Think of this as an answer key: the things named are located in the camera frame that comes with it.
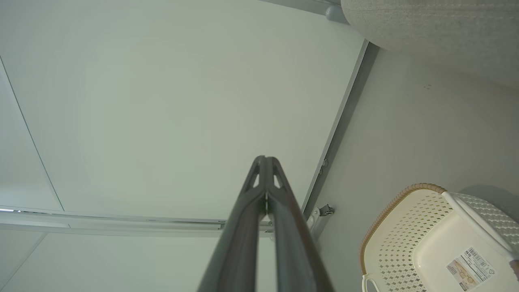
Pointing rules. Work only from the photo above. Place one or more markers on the black caster wheel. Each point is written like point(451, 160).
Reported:
point(326, 210)

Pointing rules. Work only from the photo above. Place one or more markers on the white basket with brown rim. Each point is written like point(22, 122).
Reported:
point(405, 243)

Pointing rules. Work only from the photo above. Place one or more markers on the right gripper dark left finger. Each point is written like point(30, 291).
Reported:
point(239, 243)

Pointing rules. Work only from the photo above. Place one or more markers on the grey metal partition leg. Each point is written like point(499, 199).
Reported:
point(314, 225)
point(335, 13)

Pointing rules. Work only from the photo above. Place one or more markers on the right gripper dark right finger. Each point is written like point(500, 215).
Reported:
point(296, 251)

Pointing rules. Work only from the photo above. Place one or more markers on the paper barcode sticker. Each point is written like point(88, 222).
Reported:
point(470, 269)

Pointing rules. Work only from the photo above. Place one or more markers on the grey fabric sofa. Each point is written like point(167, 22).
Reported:
point(438, 28)

